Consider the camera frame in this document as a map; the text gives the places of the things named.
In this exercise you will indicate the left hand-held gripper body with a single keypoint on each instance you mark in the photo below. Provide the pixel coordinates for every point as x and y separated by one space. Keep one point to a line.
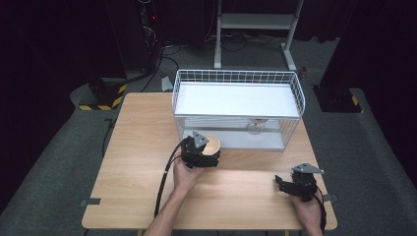
193 152

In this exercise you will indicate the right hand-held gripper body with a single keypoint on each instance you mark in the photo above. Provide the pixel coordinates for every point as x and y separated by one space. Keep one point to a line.
305 182

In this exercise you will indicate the wooden bowl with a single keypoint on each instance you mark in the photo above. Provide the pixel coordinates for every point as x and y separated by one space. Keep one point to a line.
212 146

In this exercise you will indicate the clear wine glass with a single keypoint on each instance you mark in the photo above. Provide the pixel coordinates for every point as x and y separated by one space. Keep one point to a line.
255 128

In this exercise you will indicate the person's left hand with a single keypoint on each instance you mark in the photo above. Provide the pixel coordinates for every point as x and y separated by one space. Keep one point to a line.
185 177

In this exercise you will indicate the person's right hand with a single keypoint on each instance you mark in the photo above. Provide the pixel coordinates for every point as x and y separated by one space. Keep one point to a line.
308 214

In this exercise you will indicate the grey tape strip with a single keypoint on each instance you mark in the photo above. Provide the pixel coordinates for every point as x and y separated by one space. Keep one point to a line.
331 197
91 202

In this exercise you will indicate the grey floor box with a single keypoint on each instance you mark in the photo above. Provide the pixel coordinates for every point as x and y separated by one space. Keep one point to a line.
166 84

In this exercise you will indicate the black yellow-striped stand base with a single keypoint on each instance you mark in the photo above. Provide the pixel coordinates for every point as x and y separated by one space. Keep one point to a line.
339 100
105 95

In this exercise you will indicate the black equipment tower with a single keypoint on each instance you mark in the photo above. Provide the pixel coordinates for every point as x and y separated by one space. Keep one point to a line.
137 32

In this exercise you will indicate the white metal stand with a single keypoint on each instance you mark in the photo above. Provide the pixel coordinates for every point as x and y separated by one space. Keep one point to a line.
255 21

